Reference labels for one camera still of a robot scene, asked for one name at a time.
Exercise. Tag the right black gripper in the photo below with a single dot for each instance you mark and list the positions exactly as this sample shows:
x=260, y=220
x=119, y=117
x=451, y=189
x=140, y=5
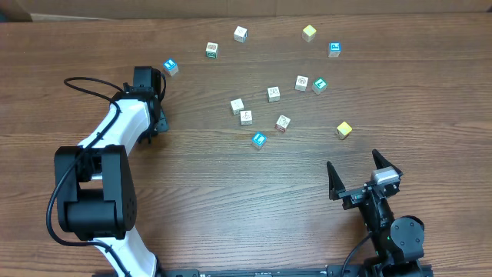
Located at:
x=354, y=196

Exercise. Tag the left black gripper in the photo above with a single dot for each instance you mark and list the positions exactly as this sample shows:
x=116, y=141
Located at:
x=162, y=125

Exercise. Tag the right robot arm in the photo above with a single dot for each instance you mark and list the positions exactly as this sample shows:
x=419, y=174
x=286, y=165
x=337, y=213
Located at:
x=398, y=243

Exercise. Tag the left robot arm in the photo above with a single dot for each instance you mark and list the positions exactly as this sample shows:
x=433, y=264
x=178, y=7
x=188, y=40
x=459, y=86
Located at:
x=94, y=201

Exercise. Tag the yellow top block lower right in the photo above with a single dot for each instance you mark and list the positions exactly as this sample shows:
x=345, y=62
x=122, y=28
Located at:
x=343, y=130

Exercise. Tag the yellow block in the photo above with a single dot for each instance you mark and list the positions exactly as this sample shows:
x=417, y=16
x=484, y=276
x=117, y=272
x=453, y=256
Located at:
x=343, y=130
x=309, y=33

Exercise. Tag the blue top block far left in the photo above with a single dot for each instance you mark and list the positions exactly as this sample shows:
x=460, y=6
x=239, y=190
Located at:
x=171, y=67

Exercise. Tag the plain white block centre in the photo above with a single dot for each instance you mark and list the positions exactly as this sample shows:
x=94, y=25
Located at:
x=237, y=106

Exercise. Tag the white X letter block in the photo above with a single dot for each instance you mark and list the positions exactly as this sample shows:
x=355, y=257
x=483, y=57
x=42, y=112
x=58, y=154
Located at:
x=246, y=117

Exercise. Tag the green letter block upper left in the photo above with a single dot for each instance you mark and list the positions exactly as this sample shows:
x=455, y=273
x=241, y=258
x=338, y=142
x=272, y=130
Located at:
x=211, y=50

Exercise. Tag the red edged picture block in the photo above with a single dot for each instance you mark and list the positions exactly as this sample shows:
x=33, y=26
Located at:
x=282, y=123

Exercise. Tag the green seven block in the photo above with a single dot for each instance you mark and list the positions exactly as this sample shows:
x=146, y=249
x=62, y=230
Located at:
x=319, y=85

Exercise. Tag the blue L block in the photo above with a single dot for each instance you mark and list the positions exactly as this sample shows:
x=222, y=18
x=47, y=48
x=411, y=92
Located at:
x=258, y=140

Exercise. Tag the white picture block right centre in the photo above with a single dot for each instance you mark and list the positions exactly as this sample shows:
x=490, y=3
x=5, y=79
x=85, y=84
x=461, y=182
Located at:
x=301, y=83

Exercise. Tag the white picture block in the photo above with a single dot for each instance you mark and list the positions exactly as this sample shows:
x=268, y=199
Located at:
x=273, y=94
x=301, y=83

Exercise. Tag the white block top centre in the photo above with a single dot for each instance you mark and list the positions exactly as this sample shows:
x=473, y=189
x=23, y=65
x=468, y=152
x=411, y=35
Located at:
x=240, y=34

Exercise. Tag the blue top block upper right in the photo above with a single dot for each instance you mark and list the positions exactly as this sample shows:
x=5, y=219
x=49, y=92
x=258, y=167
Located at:
x=334, y=49

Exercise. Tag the yellow top block upper right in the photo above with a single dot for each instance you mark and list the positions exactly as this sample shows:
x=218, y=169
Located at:
x=309, y=33

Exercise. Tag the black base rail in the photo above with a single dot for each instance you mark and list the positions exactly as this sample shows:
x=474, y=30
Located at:
x=246, y=273

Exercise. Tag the cardboard back wall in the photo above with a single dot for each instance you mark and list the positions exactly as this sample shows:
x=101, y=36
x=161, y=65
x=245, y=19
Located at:
x=30, y=10

